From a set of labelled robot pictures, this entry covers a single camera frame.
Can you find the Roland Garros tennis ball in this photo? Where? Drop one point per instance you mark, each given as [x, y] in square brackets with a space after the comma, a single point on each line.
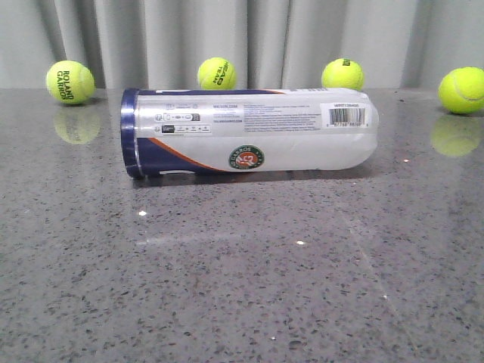
[70, 82]

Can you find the grey pleated curtain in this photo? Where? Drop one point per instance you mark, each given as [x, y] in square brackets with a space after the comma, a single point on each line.
[272, 44]

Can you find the Wilson tennis ball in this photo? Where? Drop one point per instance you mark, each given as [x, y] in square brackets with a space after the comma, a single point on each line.
[343, 73]

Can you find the clear plastic tennis ball can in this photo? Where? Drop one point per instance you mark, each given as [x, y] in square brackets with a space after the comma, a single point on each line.
[250, 130]

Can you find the Head Team tennis ball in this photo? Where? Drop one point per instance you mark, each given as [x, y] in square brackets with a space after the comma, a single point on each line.
[217, 73]

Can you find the plain yellow tennis ball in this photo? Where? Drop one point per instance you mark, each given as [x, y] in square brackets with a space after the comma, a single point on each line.
[461, 90]

